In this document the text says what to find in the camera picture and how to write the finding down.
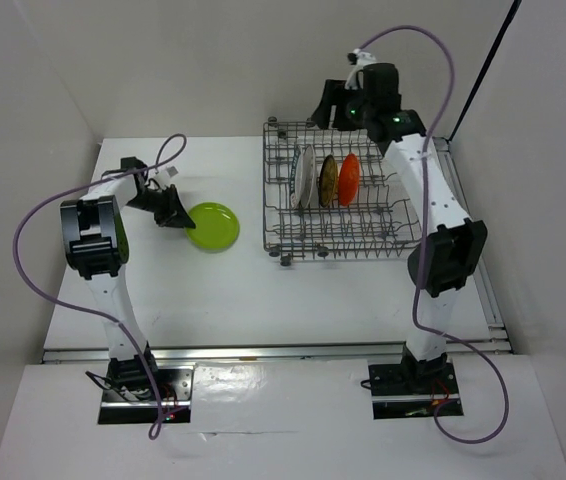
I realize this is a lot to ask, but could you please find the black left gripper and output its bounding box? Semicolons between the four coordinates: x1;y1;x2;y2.
125;184;193;229

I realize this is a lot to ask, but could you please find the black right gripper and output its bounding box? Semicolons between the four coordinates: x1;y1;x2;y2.
309;80;373;132

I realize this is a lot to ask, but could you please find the lime green plate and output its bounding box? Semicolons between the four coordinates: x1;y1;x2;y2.
185;202;240;252

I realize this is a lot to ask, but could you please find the orange plate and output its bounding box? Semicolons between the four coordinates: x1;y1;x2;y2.
338;153;360;206

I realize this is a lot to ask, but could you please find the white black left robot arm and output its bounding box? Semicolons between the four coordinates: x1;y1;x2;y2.
60;157;195;399

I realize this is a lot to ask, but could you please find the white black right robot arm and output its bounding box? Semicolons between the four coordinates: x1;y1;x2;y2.
311;51;487;392

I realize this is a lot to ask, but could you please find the white plate teal rim rear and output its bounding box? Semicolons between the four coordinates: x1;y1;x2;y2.
299;145;315;208

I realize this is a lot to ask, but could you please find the white plate teal rim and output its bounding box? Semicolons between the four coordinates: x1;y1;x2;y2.
299;145;315;208
289;145;304;209

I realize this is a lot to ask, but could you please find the brown patterned plate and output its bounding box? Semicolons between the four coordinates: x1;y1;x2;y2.
318;155;339;208

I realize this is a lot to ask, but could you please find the white plate teal rim front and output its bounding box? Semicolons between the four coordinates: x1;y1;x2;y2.
289;145;304;209

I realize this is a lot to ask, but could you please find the black corner strip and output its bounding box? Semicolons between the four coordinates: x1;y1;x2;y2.
446;0;522;142

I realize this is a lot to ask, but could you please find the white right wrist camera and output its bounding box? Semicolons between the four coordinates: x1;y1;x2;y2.
345;48;377;90

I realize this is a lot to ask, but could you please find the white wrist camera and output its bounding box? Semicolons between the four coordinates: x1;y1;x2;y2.
154;166;178;188
345;48;377;90

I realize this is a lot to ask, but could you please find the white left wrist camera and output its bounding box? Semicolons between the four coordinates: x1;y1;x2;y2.
154;166;178;188

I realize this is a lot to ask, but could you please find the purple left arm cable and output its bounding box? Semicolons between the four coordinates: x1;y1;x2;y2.
11;133;188;441

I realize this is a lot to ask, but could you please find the grey wire dish rack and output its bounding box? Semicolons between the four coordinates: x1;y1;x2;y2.
262;117;421;266

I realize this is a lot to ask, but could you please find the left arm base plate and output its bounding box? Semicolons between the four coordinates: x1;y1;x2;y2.
90;365;194;425

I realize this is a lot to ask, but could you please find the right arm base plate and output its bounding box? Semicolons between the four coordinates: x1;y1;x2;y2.
360;362;464;420

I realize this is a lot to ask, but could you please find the aluminium front rail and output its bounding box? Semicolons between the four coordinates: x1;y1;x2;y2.
41;341;464;363

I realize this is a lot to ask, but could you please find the aluminium rail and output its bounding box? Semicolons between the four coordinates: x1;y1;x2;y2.
41;341;464;363
434;138;513;355

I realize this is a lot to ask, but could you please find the aluminium right side rail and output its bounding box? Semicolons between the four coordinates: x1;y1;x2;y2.
434;138;513;355

